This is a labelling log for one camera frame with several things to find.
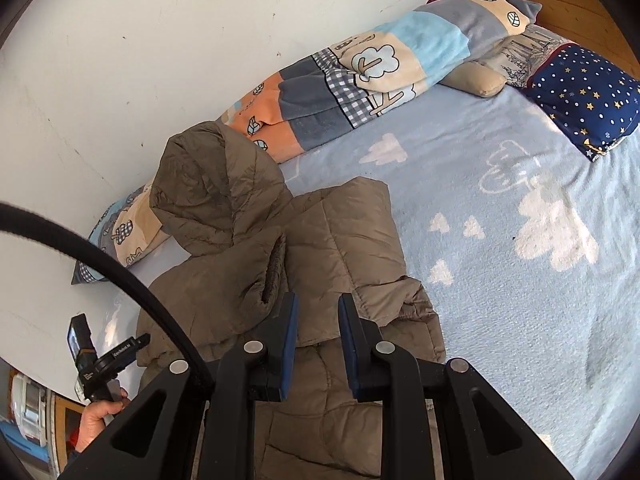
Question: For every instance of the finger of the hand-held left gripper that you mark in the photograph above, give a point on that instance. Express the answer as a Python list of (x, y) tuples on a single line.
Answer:
[(135, 345)]

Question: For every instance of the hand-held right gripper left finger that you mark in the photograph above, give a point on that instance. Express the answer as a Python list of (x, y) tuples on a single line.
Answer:
[(288, 342)]

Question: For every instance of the patchwork patterned pillow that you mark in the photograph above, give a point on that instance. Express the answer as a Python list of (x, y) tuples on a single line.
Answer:
[(380, 60)]

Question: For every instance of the beige pillow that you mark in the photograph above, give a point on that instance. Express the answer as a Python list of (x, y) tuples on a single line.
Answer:
[(477, 79)]

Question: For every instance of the person's left hand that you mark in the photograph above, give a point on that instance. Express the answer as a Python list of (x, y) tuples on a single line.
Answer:
[(95, 422)]

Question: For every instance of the wooden cabinet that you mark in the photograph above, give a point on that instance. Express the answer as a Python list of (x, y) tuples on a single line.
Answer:
[(65, 422)]

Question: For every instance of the navy star print pillow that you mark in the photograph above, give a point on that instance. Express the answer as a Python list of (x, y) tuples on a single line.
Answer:
[(585, 95)]

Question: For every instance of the light blue cloud-print bed sheet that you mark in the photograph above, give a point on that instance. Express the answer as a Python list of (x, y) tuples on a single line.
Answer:
[(500, 320)]

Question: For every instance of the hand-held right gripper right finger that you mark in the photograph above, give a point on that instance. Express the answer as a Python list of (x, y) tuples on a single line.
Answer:
[(350, 347)]

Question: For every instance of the tower print pillow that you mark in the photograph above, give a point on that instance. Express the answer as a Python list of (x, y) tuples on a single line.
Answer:
[(525, 50)]

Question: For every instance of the brown puffer jacket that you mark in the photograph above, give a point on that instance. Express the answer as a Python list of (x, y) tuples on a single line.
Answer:
[(320, 260)]

